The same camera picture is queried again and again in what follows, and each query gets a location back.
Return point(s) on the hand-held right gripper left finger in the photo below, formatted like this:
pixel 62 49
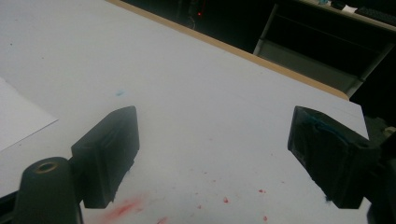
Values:
pixel 106 155

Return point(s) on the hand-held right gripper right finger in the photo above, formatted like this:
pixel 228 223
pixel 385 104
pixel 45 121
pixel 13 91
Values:
pixel 333 158

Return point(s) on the white paper sheet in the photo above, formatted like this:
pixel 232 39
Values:
pixel 18 121

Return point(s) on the large white board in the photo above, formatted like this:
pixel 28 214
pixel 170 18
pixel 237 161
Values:
pixel 193 109

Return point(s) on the black keyboard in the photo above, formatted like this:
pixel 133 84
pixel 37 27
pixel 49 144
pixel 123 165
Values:
pixel 376 15

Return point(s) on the dark computer tower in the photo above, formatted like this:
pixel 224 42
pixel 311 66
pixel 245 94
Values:
pixel 194 14

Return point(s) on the white metal frame desk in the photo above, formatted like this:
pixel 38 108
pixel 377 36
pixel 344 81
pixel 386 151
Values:
pixel 311 67

